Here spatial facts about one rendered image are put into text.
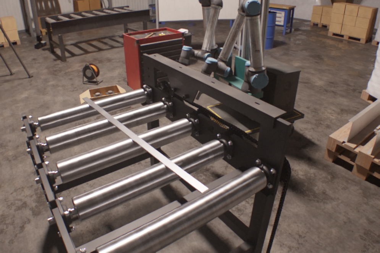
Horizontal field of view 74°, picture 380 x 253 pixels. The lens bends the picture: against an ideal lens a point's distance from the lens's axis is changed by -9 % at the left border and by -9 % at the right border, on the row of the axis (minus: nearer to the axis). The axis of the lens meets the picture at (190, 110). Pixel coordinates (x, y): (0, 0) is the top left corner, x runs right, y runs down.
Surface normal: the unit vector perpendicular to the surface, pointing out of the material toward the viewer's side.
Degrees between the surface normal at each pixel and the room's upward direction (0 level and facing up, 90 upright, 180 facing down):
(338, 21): 90
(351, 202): 0
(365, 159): 90
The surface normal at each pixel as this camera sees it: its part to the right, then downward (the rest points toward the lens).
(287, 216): 0.00, -0.89
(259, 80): 0.06, 0.54
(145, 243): 0.40, -0.40
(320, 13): -0.79, 0.29
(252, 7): 0.02, 0.34
